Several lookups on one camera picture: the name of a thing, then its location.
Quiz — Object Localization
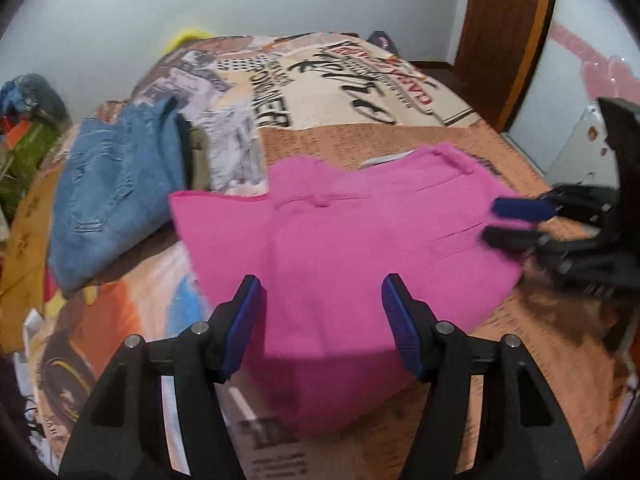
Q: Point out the pink shorts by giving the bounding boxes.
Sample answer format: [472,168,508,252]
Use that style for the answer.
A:
[169,143,522,434]

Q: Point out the yellow foam tube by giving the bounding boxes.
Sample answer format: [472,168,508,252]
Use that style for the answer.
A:
[164,27,214,54]

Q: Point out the grey backpack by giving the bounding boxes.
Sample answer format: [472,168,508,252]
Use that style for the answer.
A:
[367,30,399,56]

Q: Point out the white appliance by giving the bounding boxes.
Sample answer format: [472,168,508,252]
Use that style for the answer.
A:
[544,103,618,188]

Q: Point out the olive folded garment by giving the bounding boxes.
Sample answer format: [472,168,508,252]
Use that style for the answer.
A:
[178,115,210,191]

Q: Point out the wooden lap desk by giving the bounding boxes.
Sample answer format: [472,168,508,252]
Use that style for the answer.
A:
[1,164,64,354]

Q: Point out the folded blue jeans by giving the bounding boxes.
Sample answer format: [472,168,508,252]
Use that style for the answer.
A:
[48,96,191,296]

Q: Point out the pile of clothes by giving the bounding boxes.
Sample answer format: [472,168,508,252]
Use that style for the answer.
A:
[1,74,70,133]

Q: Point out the brown wooden door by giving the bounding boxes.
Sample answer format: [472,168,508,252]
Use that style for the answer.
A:
[454,0,555,132]

